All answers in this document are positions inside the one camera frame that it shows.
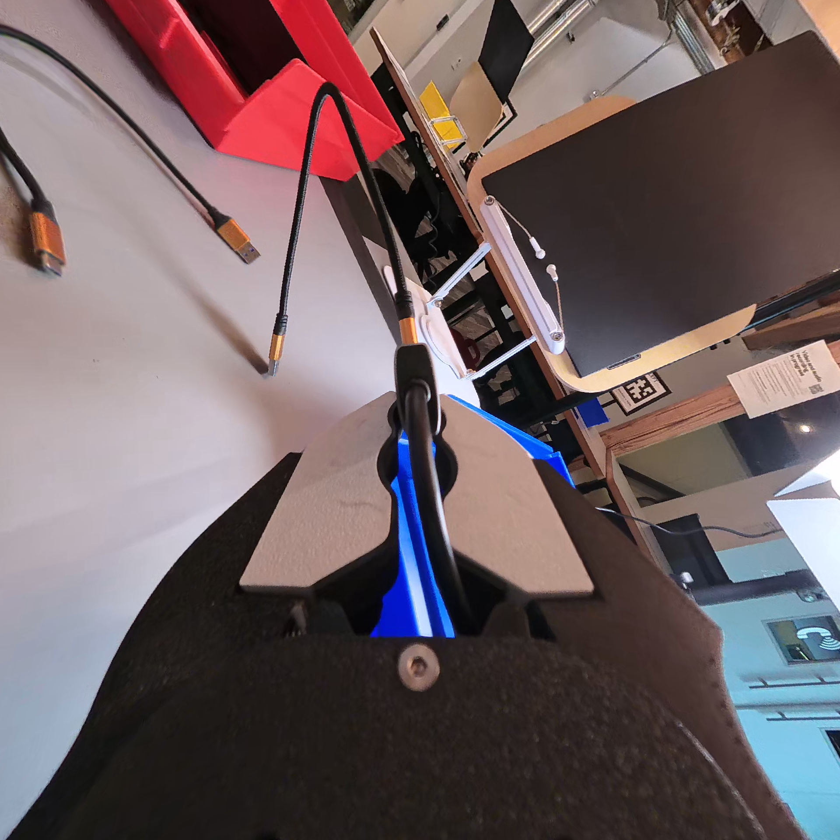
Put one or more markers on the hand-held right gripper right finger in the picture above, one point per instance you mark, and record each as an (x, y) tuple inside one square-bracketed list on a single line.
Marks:
[(518, 525)]

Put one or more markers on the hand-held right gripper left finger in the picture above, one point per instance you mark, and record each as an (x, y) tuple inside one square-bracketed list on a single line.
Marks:
[(321, 518)]

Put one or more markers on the blue plastic bin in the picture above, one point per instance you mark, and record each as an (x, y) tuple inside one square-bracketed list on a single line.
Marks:
[(410, 577)]

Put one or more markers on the red plastic bin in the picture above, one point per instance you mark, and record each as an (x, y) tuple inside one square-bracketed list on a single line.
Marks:
[(282, 124)]

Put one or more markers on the black and white marker poster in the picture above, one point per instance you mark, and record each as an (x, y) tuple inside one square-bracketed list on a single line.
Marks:
[(640, 392)]

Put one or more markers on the wooden beam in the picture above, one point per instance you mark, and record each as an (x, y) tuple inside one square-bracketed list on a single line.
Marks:
[(676, 413)]

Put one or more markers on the white paper notice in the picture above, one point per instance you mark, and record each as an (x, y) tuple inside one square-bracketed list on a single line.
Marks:
[(781, 377)]

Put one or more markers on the wooden board with black panel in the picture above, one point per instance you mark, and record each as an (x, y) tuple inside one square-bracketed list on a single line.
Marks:
[(689, 229)]

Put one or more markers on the small yellow bin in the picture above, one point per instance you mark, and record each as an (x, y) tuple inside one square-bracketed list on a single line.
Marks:
[(436, 115)]

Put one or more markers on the black-legged side table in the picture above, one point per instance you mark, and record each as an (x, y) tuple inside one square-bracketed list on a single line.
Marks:
[(400, 79)]

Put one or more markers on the small wooden board stand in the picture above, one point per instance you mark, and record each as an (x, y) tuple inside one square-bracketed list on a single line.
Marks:
[(505, 39)]

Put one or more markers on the black bin divider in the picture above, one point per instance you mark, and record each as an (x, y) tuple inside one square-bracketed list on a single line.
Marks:
[(229, 39)]

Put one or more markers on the metal wall pipes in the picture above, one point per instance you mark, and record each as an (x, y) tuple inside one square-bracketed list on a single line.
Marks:
[(558, 16)]

